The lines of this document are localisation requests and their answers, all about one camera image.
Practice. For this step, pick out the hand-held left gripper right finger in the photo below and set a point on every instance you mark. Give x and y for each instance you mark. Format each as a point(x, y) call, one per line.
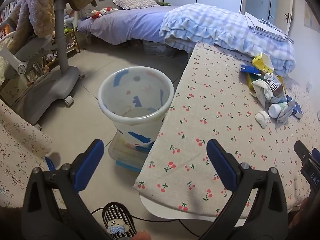
point(220, 165)

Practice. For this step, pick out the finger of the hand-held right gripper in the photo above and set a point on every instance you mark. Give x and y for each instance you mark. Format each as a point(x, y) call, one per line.
point(308, 166)
point(316, 154)

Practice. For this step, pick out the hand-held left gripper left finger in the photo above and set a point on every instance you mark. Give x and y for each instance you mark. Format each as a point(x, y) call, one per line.
point(90, 162)

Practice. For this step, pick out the white patterned plastic bin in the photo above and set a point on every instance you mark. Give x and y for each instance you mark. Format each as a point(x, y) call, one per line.
point(135, 95)

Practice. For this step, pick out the cherry print tablecloth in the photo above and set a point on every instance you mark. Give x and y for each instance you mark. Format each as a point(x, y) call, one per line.
point(225, 130)

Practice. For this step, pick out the clear plastic storage box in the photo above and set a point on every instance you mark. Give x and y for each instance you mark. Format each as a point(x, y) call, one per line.
point(130, 155)

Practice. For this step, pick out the small blue box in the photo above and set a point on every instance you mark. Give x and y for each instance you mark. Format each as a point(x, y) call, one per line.
point(297, 110)

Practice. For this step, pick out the white bottle green label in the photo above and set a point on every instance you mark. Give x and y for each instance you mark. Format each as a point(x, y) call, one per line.
point(275, 110)

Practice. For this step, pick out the crumpled white tissue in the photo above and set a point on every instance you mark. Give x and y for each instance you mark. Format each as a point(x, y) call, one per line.
point(262, 118)
point(262, 88)

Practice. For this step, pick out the striped slipper with bear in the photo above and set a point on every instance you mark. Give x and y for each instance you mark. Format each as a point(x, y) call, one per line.
point(118, 220)

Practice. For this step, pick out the floral print cloth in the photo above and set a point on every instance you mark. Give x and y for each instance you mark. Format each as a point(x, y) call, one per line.
point(20, 150)

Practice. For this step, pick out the brown white drink carton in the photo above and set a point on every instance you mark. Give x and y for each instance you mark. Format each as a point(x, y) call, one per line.
point(275, 86)

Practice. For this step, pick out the blue tissue box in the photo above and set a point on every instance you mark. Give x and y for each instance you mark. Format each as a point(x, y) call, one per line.
point(247, 68)

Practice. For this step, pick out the yellow paper carton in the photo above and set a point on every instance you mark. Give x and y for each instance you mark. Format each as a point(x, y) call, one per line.
point(262, 61)

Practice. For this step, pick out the grey rolling chair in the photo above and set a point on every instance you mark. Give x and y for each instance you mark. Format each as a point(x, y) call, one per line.
point(61, 55)

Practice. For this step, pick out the small wooden toy shelf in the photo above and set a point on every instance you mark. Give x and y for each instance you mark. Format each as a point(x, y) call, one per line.
point(71, 37)

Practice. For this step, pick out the underbed storage basket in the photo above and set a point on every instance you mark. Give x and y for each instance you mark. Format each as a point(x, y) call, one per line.
point(158, 48)

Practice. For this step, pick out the folded pale blue sheet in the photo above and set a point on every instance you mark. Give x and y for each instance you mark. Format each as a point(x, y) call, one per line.
point(267, 27)

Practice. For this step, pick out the blue checkered ruffled blanket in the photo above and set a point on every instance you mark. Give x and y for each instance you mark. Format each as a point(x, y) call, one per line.
point(212, 27)

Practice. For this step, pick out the bed with purple sheet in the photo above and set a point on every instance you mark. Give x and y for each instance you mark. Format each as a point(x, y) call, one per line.
point(130, 22)

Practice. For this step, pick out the red white plush toy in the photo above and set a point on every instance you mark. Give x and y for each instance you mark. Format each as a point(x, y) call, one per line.
point(96, 14)

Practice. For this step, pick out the white cat plush toy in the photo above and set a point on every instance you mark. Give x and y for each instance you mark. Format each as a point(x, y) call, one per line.
point(107, 10)

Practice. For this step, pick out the white door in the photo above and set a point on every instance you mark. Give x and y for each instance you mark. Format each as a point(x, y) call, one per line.
point(262, 0)

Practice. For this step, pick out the grey purple fuzzy garment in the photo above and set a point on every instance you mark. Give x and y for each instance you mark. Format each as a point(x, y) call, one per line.
point(37, 7)

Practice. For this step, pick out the plaid ruffled pillow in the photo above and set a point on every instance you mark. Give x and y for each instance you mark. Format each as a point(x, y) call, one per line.
point(135, 0)

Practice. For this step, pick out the green toy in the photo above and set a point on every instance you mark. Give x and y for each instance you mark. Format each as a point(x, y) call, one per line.
point(163, 4)

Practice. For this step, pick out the bookshelf with books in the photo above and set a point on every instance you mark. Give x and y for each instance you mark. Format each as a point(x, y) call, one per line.
point(10, 10)

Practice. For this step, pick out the wall map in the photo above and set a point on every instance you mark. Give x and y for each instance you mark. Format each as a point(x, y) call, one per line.
point(311, 18)

